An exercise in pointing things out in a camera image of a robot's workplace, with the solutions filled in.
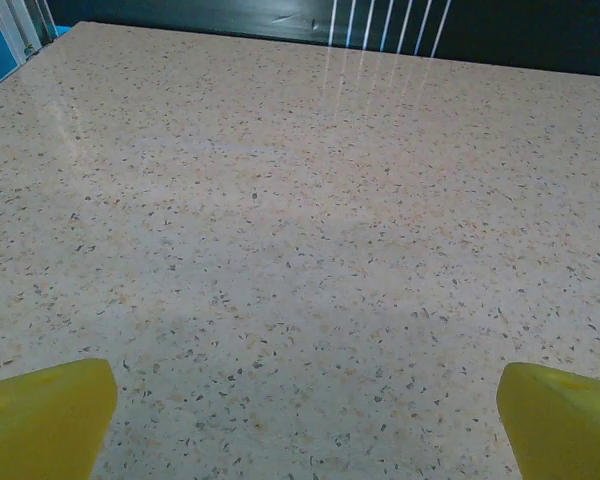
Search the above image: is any aluminium frame post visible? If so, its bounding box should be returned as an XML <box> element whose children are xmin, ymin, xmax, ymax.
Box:
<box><xmin>0</xmin><ymin>0</ymin><xmax>57</xmax><ymax>65</ymax></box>

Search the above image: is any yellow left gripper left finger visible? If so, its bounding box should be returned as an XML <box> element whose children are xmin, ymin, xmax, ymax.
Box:
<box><xmin>0</xmin><ymin>357</ymin><xmax>119</xmax><ymax>480</ymax></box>

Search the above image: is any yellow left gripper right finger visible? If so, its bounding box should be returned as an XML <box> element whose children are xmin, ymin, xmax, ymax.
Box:
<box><xmin>494</xmin><ymin>362</ymin><xmax>600</xmax><ymax>480</ymax></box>

